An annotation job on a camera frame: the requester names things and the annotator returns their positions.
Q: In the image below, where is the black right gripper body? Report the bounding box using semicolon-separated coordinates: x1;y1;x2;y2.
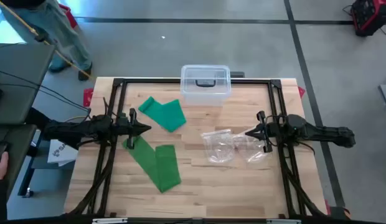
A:
257;111;287;154

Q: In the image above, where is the person's hand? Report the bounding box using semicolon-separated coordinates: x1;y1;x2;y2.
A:
0;151;9;181

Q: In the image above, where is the teal green elastic bandage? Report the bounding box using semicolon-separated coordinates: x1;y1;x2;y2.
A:
138;96;187;133

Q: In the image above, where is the clear plastic storage box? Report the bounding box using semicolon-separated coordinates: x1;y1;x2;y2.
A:
180;64;232;107

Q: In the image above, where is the white printed sheet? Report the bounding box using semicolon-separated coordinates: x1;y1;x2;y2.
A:
47;139;79;167

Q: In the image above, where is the black computer mouse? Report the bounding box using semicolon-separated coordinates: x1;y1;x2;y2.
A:
0;141;9;162

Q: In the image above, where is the yellow cable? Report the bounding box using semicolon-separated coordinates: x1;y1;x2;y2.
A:
0;0;94;123

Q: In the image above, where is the black aluminium table frame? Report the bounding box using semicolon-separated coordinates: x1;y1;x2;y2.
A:
64;77;327;218

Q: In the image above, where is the black desk cable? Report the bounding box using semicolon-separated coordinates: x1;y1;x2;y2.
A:
0;82;92;115
0;70;90;112

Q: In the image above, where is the clear plastic zip bag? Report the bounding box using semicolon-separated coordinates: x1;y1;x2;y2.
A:
232;129;271;164
200;129;236;164

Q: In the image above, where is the dark desk leg with caster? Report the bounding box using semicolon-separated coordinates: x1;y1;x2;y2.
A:
17;146;41;199

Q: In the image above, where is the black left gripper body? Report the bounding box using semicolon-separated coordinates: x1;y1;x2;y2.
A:
115;108;141;149

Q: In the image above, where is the red and black equipment case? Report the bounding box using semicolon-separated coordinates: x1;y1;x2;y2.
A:
350;0;386;37

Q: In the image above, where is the grey desk top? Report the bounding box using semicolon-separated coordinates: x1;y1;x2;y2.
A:
0;43;56;125
0;124;37;203

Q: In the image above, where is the black desk support beam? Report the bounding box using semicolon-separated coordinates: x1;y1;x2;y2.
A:
24;107;52;133

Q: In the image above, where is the dark green elastic bandage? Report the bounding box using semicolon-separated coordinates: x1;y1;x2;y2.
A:
123;135;182;194

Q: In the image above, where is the person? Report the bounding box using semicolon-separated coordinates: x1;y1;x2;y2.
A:
0;0;93;82

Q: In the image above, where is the clear lid with black handle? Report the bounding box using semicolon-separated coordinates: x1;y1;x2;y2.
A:
180;64;232;96

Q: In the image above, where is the white metal bracket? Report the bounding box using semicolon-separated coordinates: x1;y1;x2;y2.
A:
92;217;128;224
266;218;302;224

